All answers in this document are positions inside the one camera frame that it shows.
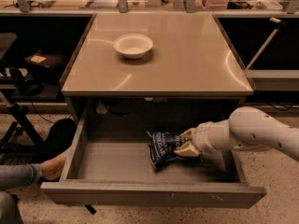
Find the open grey top drawer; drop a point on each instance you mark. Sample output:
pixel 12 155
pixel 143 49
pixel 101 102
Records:
pixel 109 161

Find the black stand frame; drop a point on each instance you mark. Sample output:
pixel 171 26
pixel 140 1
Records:
pixel 18 126

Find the grey cabinet with tan top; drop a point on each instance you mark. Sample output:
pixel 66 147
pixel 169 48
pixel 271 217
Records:
pixel 190 60

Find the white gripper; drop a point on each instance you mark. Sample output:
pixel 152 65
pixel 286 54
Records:
pixel 200 138

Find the white leaning stick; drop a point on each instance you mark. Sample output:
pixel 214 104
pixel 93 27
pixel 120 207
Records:
pixel 279 23

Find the white paper bowl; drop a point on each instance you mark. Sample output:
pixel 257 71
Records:
pixel 133 46

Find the black headphones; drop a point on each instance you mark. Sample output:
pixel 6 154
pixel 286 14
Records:
pixel 26 87

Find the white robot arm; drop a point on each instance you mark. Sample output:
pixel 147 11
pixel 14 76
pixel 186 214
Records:
pixel 247 128

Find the black box with label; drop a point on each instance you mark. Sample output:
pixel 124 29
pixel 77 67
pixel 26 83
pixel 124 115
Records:
pixel 46 64

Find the person's gloved hand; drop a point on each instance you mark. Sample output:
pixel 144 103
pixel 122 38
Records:
pixel 52 169

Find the blue chip bag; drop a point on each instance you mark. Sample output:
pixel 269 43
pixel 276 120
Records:
pixel 162 148

